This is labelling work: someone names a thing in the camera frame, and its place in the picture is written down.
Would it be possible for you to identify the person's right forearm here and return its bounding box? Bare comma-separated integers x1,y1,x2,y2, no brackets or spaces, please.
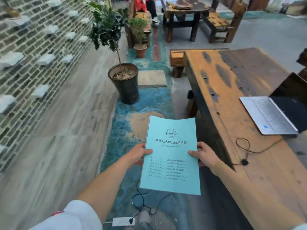
211,160,306,230

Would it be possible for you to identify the white shirt sleeve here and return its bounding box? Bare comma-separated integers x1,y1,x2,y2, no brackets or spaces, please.
28,200,103,230

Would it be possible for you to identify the small terracotta plant pot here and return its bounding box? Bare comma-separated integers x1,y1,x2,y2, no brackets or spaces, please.
134,44,148,59

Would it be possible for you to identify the wooden bench with backrest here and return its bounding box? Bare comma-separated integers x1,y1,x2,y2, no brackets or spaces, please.
201,0,247,43

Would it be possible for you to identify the silver laptop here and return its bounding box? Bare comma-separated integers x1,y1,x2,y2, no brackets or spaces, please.
239,72,307,135

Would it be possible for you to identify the small wooden stool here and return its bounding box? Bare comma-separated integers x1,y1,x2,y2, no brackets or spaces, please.
170,48,229,78

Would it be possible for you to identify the square stone floor slab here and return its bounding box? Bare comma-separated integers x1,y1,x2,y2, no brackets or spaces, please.
137,70,167,88

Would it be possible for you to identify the tall green potted tree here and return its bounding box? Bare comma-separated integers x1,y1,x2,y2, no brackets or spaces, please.
84,1,130,78

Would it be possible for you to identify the light blue paper booklet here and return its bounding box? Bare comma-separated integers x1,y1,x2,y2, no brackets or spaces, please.
139,115,201,196

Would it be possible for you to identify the dark wooden table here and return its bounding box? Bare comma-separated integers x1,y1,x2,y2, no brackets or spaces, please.
160,0,211,43

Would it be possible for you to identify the person's right hand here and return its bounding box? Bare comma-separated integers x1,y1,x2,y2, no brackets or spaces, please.
188,141,224,176

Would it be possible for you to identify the long wooden table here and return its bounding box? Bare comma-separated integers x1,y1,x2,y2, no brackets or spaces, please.
183,47,307,223

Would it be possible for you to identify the small green potted shrub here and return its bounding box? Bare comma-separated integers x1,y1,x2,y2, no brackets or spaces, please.
129,18,148,46

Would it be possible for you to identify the black floor cable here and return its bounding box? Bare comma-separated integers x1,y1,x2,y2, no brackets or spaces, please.
129,180,174,224

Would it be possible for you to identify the white power strip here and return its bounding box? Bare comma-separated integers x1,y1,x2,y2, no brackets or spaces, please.
112,217,136,227

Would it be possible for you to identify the large black plant pot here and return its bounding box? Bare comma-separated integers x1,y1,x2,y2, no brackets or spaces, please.
108,63,140,105

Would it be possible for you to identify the person's left hand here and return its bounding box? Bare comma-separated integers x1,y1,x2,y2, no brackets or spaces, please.
125,143,153,166

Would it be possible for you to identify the wooden tea tray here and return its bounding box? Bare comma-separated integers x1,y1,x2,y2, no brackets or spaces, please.
166,0,193,10

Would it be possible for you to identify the person's left forearm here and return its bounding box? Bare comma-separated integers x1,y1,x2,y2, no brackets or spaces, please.
76,154,137,224

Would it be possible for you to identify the group of white wall blocks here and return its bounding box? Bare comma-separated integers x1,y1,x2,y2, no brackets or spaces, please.
0,0,90,114

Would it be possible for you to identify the black cable with plug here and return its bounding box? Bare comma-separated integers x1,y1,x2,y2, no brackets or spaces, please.
233,137,284,166

